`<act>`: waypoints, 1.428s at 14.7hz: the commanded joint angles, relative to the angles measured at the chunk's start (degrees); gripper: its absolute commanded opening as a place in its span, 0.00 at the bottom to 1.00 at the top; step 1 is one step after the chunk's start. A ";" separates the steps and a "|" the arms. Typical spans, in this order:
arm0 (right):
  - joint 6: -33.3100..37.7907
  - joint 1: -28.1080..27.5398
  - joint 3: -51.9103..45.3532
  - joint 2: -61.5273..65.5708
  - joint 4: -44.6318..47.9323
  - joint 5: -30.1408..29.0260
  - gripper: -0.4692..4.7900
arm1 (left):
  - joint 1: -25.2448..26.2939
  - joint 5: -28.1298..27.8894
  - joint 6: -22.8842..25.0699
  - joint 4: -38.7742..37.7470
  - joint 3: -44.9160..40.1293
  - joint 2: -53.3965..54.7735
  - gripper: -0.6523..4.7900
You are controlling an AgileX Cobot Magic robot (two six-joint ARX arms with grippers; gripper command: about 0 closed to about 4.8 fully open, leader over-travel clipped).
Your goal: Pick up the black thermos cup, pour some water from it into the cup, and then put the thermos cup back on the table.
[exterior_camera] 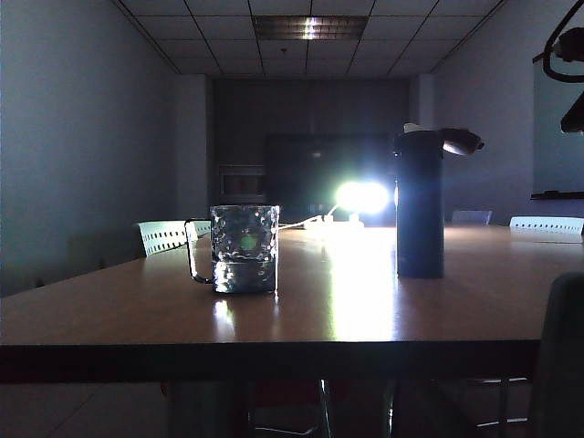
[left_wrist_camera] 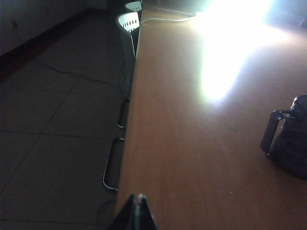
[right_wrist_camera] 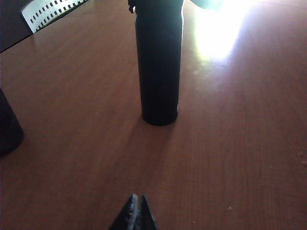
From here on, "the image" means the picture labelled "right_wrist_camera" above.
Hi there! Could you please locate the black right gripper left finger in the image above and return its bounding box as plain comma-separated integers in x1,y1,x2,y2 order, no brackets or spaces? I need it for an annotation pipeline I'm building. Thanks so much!
108,193,139,230

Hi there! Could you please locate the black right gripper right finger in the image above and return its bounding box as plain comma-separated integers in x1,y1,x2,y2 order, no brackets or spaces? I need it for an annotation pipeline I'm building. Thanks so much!
134,193,159,230

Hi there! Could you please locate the black thermos cup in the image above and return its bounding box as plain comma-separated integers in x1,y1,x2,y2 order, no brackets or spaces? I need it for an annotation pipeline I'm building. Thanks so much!
128,0,185,127

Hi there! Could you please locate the hammered glass mug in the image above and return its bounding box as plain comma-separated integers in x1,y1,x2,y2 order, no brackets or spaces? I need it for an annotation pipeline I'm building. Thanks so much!
0,88,25,157

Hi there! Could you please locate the white perforated chair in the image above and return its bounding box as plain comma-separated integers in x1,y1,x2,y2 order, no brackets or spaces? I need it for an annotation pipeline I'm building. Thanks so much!
21,0,91,34

